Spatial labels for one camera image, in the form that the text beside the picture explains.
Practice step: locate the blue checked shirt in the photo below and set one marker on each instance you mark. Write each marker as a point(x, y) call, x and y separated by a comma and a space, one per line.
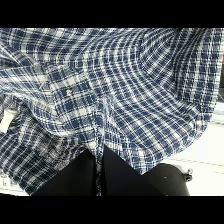
point(126, 86)

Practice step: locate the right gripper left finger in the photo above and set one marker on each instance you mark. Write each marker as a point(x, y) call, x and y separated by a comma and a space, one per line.
point(76, 176)

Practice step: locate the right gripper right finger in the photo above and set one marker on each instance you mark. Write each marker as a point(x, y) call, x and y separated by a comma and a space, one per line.
point(123, 176)

